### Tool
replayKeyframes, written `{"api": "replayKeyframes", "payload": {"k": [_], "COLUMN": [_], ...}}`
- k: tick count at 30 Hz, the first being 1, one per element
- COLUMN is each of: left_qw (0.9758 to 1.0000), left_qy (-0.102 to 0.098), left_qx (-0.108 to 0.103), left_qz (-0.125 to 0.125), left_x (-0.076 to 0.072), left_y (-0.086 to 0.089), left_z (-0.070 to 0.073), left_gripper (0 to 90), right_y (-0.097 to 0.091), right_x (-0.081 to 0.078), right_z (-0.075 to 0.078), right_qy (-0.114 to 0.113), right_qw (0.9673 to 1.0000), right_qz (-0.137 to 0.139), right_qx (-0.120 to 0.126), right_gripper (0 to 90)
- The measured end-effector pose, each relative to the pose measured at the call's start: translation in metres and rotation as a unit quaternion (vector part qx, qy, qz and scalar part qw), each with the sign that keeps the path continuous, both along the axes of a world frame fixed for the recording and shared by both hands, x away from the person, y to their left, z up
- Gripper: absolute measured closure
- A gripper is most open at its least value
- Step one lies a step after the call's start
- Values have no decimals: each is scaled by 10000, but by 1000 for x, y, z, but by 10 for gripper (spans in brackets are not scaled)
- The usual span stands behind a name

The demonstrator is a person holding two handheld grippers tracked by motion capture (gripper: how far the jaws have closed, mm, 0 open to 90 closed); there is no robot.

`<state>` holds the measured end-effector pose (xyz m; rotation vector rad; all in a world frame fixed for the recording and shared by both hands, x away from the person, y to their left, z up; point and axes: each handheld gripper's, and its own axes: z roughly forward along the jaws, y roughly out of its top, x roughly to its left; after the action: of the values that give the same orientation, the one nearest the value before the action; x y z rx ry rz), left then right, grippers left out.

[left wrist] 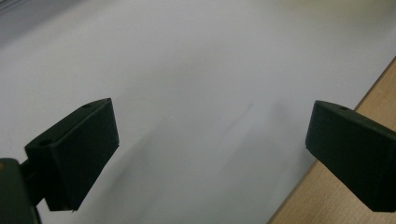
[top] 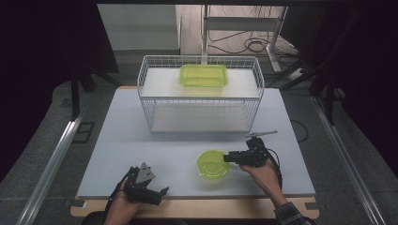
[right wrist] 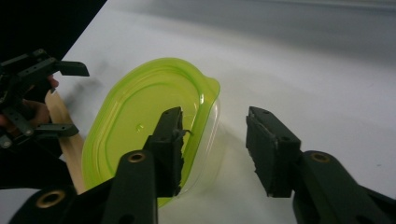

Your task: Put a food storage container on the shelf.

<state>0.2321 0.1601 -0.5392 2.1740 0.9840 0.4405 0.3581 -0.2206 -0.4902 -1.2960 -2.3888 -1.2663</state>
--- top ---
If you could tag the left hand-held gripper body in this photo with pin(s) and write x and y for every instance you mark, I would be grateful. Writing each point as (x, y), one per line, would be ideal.
(142, 192)

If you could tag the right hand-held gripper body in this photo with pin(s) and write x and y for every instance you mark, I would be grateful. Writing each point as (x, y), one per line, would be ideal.
(255, 156)

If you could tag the octagonal green plastic bowl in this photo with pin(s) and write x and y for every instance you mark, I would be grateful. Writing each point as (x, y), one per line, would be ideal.
(212, 165)

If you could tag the rectangular green plastic tray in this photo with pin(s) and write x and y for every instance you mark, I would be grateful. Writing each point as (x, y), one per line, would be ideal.
(203, 75)

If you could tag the person's right hand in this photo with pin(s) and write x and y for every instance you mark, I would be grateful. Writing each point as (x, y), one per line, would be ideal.
(266, 178)

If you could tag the person's left hand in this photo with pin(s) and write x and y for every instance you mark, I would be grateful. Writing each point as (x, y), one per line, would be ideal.
(122, 209)

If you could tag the white power strip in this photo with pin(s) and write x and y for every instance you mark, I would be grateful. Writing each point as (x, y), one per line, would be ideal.
(295, 74)

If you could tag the black metal stand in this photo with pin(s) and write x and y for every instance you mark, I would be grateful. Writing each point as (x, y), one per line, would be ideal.
(75, 93)
(330, 93)

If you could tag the white cabinet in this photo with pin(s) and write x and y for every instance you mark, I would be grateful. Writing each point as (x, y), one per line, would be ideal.
(139, 28)

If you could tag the black floor bracket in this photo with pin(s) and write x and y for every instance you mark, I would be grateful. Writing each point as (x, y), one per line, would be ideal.
(84, 132)

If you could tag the aluminium floor rail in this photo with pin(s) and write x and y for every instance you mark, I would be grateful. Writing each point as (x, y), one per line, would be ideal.
(50, 168)
(347, 156)

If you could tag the white metal desk frame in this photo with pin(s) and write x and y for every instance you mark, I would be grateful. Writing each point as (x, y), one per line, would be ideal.
(241, 23)

